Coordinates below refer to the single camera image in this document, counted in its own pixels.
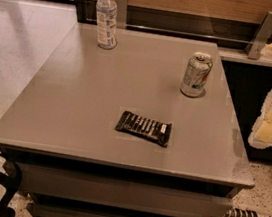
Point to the striped black white cylinder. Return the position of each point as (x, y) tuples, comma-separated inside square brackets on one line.
[(244, 213)]

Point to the metal bracket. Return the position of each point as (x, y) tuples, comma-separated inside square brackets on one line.
[(122, 13), (253, 49)]

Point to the upper grey drawer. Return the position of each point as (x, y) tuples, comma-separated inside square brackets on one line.
[(119, 193)]

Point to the white green soda can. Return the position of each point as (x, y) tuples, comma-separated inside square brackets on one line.
[(196, 74)]

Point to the black rxbar chocolate wrapper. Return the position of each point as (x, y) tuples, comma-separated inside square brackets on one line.
[(145, 128)]

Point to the clear plastic water bottle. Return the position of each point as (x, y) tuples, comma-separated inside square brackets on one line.
[(106, 23)]

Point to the left metal bracket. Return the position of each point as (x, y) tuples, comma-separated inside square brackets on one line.
[(122, 13)]

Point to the right metal bracket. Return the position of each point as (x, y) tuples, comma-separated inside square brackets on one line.
[(253, 49)]

